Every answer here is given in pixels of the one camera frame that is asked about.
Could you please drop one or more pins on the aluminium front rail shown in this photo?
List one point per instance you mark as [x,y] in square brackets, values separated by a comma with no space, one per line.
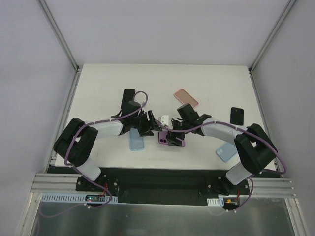
[66,183]

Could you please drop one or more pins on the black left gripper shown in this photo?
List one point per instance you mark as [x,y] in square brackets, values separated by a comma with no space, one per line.
[145,123]

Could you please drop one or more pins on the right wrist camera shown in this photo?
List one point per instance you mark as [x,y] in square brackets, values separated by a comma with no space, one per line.
[164,119]

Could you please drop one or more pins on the white cable duct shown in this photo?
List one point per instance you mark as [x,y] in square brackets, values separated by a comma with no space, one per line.
[222,201]
[78,198]

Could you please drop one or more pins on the aluminium frame post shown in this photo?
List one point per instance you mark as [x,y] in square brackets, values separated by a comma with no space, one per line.
[58,34]
[272,34]

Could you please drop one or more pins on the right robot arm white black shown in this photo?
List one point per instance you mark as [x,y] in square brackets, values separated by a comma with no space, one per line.
[254,148]

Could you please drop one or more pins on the black phone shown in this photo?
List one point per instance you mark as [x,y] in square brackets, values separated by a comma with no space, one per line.
[236,116]
[128,95]

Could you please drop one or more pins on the left white cable duct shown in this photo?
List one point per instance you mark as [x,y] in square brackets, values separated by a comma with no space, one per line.
[78,198]

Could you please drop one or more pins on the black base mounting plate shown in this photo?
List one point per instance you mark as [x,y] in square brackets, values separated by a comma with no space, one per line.
[163,186]

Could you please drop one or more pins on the pink phone case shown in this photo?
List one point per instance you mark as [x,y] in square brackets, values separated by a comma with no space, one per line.
[184,97]

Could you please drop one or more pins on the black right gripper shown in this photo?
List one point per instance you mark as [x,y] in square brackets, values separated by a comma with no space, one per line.
[176,129]

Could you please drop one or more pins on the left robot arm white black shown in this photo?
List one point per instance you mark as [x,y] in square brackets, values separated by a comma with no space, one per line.
[75,143]

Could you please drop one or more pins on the left aluminium frame post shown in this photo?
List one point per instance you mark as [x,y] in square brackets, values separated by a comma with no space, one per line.
[58,34]

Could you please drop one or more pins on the right white cable duct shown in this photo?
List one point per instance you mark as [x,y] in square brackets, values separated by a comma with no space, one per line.
[222,201]

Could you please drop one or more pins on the right aluminium frame post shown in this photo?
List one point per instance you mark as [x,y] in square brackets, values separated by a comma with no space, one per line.
[272,34]

